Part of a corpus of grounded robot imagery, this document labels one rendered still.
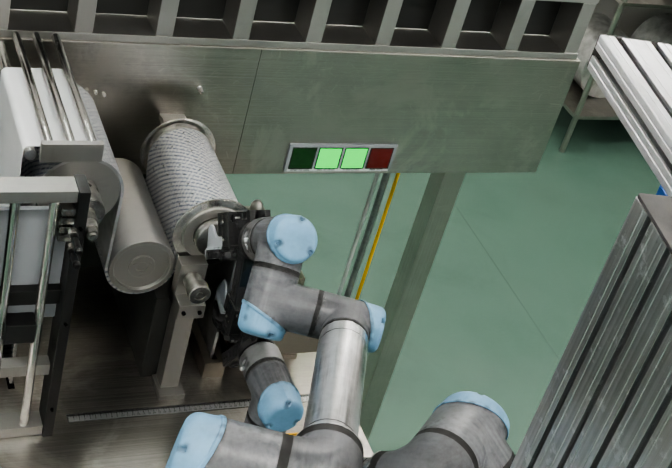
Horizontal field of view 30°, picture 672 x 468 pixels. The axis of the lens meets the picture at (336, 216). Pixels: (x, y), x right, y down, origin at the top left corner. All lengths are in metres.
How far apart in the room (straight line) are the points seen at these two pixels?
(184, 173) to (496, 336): 2.20
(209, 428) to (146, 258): 0.71
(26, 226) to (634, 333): 1.14
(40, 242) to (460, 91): 1.05
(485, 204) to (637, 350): 3.82
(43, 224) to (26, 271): 0.10
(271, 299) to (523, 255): 2.90
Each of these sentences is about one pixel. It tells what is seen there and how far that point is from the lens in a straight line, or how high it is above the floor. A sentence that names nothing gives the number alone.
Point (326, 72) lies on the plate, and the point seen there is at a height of 1.39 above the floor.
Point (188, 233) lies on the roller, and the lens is 2.23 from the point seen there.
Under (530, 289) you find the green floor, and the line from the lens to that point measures 4.58.
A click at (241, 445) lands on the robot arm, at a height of 1.46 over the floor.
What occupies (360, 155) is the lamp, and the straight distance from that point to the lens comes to 2.68.
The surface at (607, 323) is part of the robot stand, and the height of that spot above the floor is 1.91.
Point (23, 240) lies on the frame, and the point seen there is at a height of 1.32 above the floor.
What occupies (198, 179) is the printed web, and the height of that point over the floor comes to 1.31.
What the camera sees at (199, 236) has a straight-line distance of 2.22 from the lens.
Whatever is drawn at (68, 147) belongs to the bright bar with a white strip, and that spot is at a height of 1.45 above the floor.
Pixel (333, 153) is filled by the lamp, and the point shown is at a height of 1.20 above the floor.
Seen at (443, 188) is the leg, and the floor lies 0.98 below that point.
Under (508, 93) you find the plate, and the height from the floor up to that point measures 1.35.
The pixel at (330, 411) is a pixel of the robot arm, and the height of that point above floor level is 1.43.
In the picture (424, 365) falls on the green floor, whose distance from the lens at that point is 4.08.
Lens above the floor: 2.58
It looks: 34 degrees down
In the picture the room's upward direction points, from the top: 17 degrees clockwise
